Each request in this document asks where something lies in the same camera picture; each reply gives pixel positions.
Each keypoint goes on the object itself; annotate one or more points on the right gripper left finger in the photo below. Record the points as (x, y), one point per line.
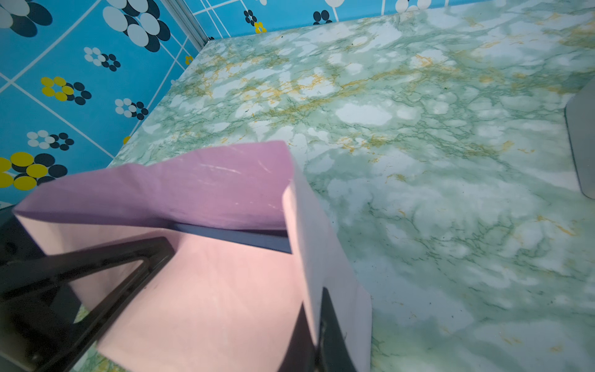
(301, 352)

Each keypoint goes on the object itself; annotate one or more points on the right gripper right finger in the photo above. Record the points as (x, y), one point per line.
(333, 353)

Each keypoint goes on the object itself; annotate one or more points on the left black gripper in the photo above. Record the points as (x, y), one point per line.
(54, 308)

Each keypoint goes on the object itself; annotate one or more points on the dark blue gift box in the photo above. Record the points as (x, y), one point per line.
(276, 240)

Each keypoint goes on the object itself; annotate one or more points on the purple wrapping paper sheet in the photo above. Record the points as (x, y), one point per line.
(216, 305)

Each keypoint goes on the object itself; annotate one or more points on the white tape dispenser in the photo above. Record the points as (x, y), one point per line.
(579, 115)

